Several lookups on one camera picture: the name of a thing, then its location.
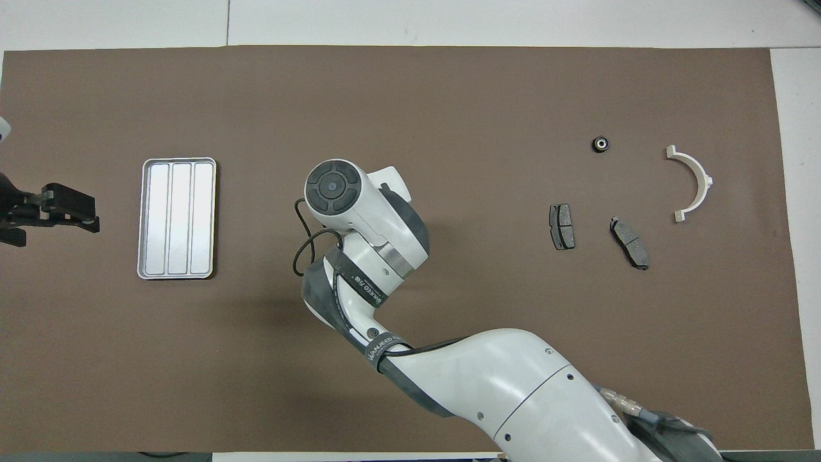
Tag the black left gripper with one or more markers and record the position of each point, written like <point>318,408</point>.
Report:
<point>9,205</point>

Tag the large black bearing gear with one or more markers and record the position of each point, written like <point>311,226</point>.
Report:
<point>600,144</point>

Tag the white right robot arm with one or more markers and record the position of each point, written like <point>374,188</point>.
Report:
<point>500,385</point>

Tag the silver metal tray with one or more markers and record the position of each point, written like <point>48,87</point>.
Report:
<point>179,218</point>

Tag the brown table mat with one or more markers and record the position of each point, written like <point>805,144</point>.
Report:
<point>449,96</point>

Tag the dark grey rectangular brake pad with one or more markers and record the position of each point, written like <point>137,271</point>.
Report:
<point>562,226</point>

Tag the dark grey curved brake pad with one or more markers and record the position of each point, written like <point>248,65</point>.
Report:
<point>630,242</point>

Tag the white curved plastic bracket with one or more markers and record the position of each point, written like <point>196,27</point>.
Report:
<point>704,183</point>

